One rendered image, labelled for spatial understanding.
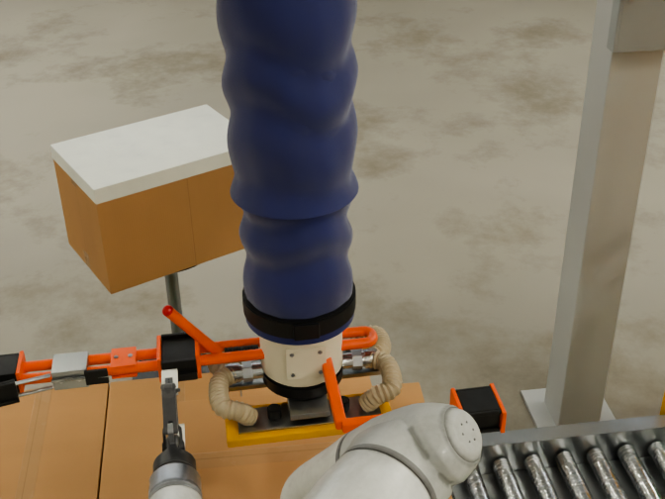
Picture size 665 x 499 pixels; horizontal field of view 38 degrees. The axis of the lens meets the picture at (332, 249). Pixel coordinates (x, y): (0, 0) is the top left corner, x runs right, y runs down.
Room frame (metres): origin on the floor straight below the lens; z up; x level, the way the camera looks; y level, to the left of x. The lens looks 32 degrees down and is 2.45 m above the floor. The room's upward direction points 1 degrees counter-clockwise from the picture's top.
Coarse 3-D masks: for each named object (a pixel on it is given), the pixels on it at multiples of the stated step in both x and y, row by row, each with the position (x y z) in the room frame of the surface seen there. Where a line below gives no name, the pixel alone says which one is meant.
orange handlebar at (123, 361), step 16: (352, 336) 1.61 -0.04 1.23; (368, 336) 1.60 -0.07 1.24; (112, 352) 1.55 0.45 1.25; (128, 352) 1.55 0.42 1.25; (144, 352) 1.56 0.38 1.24; (224, 352) 1.55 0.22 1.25; (240, 352) 1.55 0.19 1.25; (256, 352) 1.55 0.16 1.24; (32, 368) 1.52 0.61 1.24; (48, 368) 1.53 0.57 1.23; (96, 368) 1.51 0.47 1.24; (112, 368) 1.51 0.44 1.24; (128, 368) 1.51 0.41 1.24; (144, 368) 1.51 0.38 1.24; (336, 384) 1.44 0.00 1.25; (336, 400) 1.40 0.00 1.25; (336, 416) 1.35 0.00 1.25; (368, 416) 1.35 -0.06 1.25
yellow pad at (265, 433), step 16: (352, 400) 1.53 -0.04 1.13; (272, 416) 1.47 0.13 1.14; (288, 416) 1.49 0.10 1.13; (352, 416) 1.48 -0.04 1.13; (240, 432) 1.44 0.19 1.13; (256, 432) 1.44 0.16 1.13; (272, 432) 1.45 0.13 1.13; (288, 432) 1.44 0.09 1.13; (304, 432) 1.44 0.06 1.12; (320, 432) 1.45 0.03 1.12; (336, 432) 1.45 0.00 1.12
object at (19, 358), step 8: (0, 360) 1.52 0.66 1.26; (8, 360) 1.52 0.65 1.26; (16, 360) 1.52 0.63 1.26; (24, 360) 1.54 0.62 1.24; (0, 368) 1.49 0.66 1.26; (8, 368) 1.49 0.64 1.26; (16, 368) 1.50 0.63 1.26; (0, 376) 1.47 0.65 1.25; (8, 376) 1.48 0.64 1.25; (16, 376) 1.48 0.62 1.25
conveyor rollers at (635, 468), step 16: (624, 448) 1.99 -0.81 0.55; (656, 448) 1.99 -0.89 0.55; (496, 464) 1.94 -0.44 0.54; (528, 464) 1.94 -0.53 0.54; (560, 464) 1.94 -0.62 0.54; (576, 464) 1.93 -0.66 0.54; (592, 464) 1.94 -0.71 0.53; (608, 464) 1.92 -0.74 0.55; (624, 464) 1.94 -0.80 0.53; (640, 464) 1.92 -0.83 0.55; (656, 464) 1.95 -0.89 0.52; (480, 480) 1.87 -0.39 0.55; (512, 480) 1.87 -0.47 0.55; (544, 480) 1.87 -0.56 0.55; (576, 480) 1.86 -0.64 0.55; (608, 480) 1.87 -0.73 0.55; (640, 480) 1.86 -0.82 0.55; (480, 496) 1.81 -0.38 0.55; (512, 496) 1.81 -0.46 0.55; (544, 496) 1.81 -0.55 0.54; (576, 496) 1.82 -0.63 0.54; (592, 496) 1.82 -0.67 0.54; (608, 496) 1.82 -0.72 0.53; (624, 496) 1.81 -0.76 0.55; (640, 496) 1.83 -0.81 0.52; (656, 496) 1.80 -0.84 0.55
